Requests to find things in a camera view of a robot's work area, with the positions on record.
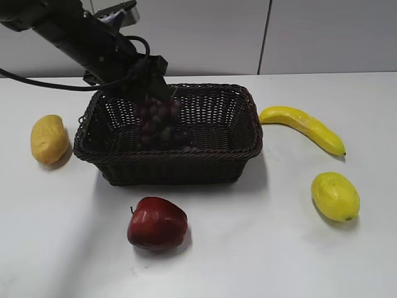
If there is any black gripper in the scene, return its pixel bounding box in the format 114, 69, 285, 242
83, 53, 171, 104

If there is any purple grape bunch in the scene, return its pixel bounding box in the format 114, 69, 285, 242
134, 96, 198, 151

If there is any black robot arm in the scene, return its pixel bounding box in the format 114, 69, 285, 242
1, 1, 172, 103

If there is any dark brown wicker basket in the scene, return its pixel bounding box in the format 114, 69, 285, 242
73, 83, 263, 186

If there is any yellow mango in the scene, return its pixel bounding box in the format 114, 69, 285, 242
30, 114, 69, 165

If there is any red apple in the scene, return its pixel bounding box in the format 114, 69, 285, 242
127, 197, 188, 251

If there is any yellow banana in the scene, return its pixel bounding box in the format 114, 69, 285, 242
259, 106, 346, 156

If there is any yellow lemon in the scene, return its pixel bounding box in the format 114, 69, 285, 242
311, 172, 360, 222

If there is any black cable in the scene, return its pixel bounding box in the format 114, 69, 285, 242
0, 35, 151, 92

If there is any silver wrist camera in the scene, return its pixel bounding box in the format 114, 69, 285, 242
94, 1, 140, 29

